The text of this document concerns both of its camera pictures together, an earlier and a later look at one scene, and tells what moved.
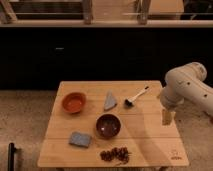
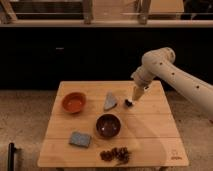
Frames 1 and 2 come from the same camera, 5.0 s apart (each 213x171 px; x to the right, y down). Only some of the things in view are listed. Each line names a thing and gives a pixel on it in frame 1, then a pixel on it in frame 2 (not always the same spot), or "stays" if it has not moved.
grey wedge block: x=110 y=101 stays
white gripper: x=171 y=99 → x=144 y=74
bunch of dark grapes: x=121 y=154 stays
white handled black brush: x=130 y=101 stays
